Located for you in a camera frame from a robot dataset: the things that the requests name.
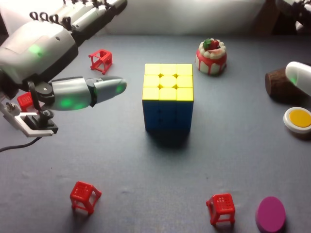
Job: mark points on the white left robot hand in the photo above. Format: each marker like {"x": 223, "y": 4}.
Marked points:
{"x": 41, "y": 55}

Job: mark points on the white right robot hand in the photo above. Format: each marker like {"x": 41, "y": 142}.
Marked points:
{"x": 300, "y": 75}

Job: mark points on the Rubik's cube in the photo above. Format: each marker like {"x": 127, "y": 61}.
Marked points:
{"x": 167, "y": 97}

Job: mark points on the brown wooden log piece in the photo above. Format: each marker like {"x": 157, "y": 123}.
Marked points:
{"x": 277, "y": 85}

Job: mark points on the white disc with yellow centre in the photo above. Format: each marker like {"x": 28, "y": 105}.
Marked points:
{"x": 300, "y": 117}

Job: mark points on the red toy stool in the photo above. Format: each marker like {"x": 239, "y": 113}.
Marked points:
{"x": 104, "y": 57}
{"x": 83, "y": 191}
{"x": 24, "y": 100}
{"x": 223, "y": 202}

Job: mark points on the brown cardboard panel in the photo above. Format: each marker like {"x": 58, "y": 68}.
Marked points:
{"x": 266, "y": 19}

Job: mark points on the toy strawberry cake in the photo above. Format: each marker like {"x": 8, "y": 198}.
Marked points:
{"x": 211, "y": 60}

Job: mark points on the grey table cloth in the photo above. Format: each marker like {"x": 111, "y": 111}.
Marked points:
{"x": 121, "y": 165}

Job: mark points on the magenta round disc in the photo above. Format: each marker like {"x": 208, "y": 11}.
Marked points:
{"x": 271, "y": 214}

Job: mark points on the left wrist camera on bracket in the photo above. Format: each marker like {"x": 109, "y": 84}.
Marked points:
{"x": 31, "y": 121}

